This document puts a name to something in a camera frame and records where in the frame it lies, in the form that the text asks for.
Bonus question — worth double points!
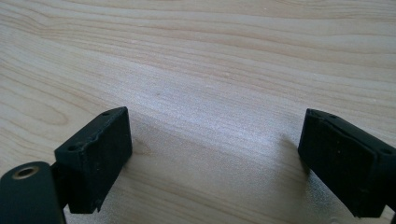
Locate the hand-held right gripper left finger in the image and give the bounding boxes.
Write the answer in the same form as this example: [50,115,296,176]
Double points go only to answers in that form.
[54,106,134,215]

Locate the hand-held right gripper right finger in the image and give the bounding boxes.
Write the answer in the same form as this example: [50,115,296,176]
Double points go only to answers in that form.
[297,108,396,218]

